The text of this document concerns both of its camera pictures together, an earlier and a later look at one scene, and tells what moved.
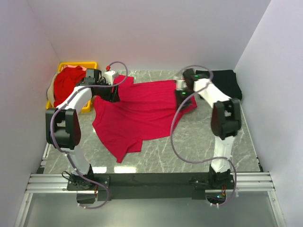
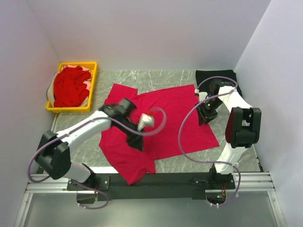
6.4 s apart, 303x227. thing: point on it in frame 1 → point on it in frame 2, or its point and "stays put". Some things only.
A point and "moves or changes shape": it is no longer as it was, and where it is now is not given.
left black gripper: x=113 y=97 → x=135 y=140
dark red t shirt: x=66 y=80 stays put
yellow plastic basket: x=87 y=65 stays put
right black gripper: x=178 y=100 → x=208 y=117
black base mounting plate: x=125 y=187 stays put
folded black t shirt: x=224 y=80 stays put
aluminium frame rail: x=58 y=183 stays put
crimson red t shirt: x=145 y=110 moves or changes shape
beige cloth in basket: x=50 y=92 stays put
